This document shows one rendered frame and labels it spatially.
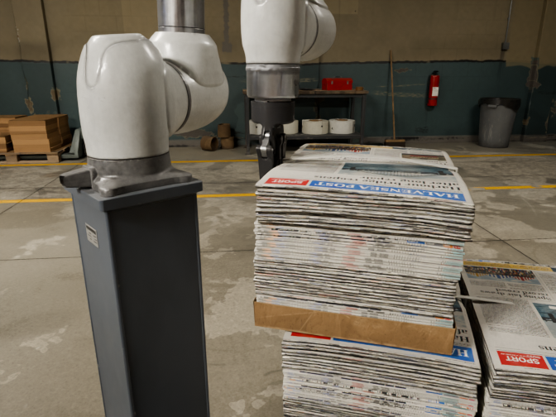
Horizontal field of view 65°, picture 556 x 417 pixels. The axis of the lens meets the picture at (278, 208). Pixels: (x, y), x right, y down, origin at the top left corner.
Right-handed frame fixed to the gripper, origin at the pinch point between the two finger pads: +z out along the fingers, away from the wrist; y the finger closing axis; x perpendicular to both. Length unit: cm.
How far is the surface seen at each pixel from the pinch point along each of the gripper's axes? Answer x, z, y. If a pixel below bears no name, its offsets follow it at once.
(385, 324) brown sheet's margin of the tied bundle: -21.4, 8.6, -19.0
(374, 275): -19.3, 1.8, -18.0
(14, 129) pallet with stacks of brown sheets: 453, 55, 397
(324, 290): -12.5, 5.0, -18.0
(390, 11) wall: -9, -107, 678
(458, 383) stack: -32.1, 16.6, -18.7
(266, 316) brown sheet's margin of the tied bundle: -4.1, 10.2, -18.7
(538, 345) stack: -43.4, 12.8, -12.2
